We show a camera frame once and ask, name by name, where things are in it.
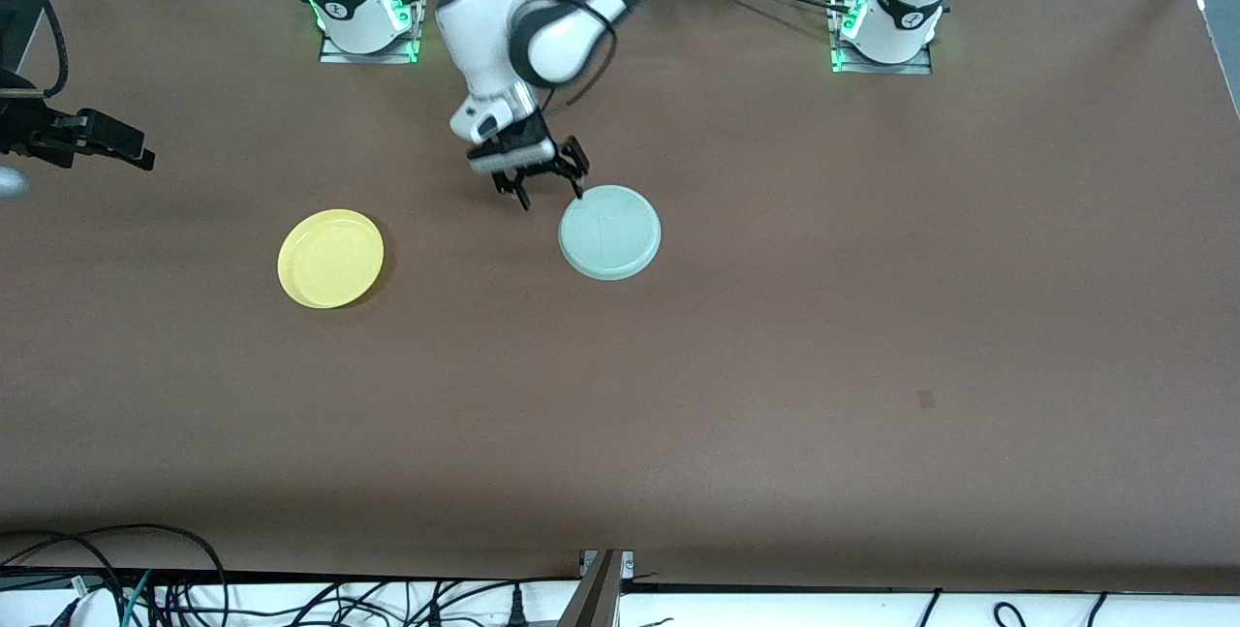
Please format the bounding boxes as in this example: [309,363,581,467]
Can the pale green round plate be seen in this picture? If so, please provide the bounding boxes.
[557,183,664,282]

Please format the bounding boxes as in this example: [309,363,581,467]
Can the yellow round plate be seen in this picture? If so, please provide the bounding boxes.
[277,208,386,309]

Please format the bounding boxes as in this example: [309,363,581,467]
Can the brown table cover sheet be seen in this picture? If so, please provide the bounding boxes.
[0,0,1240,597]

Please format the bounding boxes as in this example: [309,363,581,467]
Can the white bench surface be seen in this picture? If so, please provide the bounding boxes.
[0,577,1240,627]

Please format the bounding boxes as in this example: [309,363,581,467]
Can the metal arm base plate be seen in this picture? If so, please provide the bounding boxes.
[319,0,420,65]
[830,0,934,76]

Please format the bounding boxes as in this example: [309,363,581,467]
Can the aluminium profile post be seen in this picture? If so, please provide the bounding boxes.
[557,549,636,627]

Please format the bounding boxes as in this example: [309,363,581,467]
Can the long black looped cable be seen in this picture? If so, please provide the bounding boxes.
[0,522,230,627]

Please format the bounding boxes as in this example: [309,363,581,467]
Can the teal cable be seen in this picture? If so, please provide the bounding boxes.
[120,569,156,627]

